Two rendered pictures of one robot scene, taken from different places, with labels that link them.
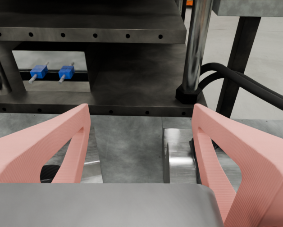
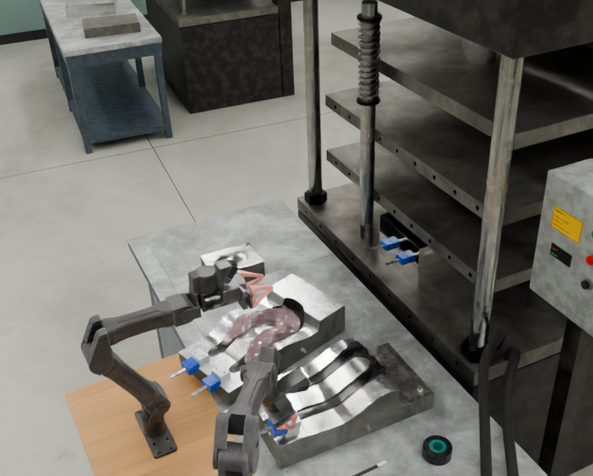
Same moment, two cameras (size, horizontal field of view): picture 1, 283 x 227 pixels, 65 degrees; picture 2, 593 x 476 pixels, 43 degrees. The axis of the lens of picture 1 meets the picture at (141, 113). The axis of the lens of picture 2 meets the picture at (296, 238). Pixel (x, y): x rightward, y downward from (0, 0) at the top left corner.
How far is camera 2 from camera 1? 2.04 m
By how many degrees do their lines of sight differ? 52
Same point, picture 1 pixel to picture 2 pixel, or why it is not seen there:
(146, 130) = (394, 342)
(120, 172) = not seen: hidden behind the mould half
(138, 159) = not seen: hidden behind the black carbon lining
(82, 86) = (413, 278)
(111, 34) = (439, 247)
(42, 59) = (394, 235)
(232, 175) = (348, 370)
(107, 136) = (366, 325)
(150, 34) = (464, 266)
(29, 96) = (374, 260)
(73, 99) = (396, 284)
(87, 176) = (312, 325)
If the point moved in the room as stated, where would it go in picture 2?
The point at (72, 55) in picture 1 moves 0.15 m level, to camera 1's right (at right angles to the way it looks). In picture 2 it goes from (412, 246) to (436, 266)
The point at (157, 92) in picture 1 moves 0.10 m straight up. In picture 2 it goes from (465, 329) to (467, 306)
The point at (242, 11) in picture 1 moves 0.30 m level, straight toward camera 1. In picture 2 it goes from (549, 297) to (448, 306)
